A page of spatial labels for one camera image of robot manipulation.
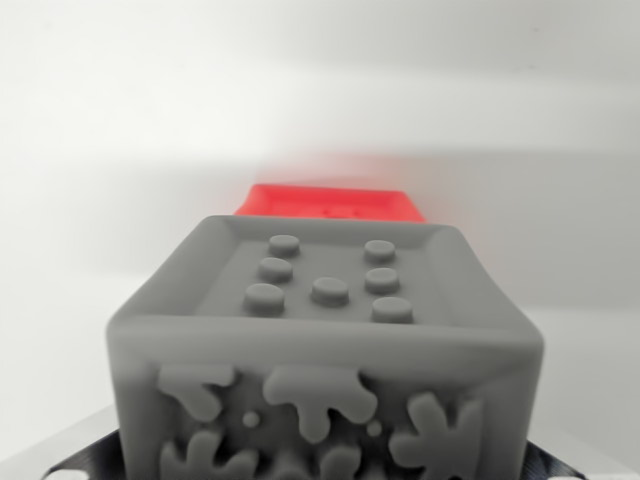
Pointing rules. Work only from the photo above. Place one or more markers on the red cube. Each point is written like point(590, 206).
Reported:
point(330, 204)

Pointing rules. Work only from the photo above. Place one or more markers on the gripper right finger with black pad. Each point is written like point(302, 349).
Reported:
point(565, 457)

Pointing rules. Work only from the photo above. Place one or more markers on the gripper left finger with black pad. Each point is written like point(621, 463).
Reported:
point(75, 452)

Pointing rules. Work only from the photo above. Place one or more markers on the grey embossed cube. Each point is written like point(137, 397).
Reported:
point(325, 345)

